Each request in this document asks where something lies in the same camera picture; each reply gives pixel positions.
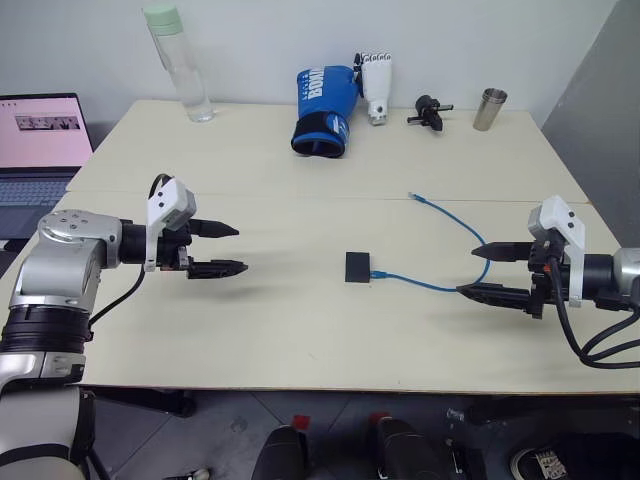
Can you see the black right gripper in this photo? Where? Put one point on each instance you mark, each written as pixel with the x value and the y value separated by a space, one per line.
pixel 542 280

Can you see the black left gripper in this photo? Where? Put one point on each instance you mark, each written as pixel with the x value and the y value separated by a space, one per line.
pixel 176 252

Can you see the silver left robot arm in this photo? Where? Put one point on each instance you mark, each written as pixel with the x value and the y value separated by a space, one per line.
pixel 55 260

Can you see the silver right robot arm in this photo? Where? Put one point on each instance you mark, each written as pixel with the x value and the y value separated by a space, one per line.
pixel 612 277

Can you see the small black box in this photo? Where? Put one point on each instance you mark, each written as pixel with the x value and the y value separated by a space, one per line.
pixel 358 267

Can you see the steel cup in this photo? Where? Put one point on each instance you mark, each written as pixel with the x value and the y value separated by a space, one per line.
pixel 489 110

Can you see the blue boxing glove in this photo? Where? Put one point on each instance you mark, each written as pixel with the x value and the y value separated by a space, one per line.
pixel 325 112

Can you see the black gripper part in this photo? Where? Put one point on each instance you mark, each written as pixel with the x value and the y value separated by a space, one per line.
pixel 429 112

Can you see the clear bottle with green cap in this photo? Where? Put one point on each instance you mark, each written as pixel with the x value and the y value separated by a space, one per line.
pixel 181 65

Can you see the black and white sneaker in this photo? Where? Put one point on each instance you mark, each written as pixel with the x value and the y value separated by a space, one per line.
pixel 540 460

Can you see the grey partition panel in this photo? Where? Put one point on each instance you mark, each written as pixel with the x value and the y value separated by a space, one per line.
pixel 595 100

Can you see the open laptop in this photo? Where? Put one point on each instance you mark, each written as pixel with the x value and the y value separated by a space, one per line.
pixel 35 165

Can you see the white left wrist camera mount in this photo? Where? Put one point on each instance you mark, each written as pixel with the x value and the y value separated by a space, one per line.
pixel 165 205

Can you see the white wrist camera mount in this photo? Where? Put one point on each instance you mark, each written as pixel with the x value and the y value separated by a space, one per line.
pixel 562 225
pixel 165 205

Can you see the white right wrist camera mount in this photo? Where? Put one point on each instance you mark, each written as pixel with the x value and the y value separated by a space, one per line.
pixel 562 225

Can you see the black table leg frame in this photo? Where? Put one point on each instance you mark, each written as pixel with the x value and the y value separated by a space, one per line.
pixel 150 400

